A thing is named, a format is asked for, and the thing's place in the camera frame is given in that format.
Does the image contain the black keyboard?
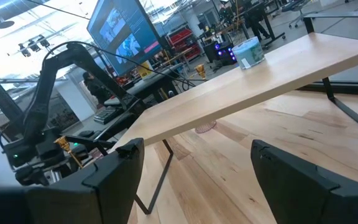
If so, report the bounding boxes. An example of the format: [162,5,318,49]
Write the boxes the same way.
[93,105,126,125]

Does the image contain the white building pillar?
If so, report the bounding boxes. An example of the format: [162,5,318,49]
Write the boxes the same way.
[54,74,96,123]

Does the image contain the blue candle jar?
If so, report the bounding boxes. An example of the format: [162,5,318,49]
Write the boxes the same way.
[231,36,266,70]

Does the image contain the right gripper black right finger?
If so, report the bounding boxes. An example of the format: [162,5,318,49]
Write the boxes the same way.
[250,139,358,224]

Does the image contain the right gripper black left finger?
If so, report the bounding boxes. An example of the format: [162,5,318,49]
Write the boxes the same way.
[0,138,145,224]

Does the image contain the wooden shelf riser black frame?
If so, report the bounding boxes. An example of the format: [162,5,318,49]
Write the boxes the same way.
[109,11,358,215]

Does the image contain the black computer purple lights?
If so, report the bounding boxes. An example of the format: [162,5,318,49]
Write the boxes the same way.
[203,40,239,66]

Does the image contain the black track spotlights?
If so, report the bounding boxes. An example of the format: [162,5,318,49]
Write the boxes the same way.
[17,34,52,58]

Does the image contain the red storage rack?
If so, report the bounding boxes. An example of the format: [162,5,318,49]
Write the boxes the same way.
[166,27,203,62]

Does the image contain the office chair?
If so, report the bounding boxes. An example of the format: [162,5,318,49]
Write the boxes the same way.
[280,0,323,29]

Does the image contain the person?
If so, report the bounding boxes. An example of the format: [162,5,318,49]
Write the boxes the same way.
[81,71,113,106]

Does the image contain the gold candlestick holder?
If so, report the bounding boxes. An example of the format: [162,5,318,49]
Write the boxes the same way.
[53,135,85,170]
[195,63,208,81]

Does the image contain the yellow sign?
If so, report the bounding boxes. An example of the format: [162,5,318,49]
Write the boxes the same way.
[137,60,155,80]

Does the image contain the computer monitor blue screen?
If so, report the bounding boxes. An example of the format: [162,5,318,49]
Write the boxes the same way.
[86,0,164,77]

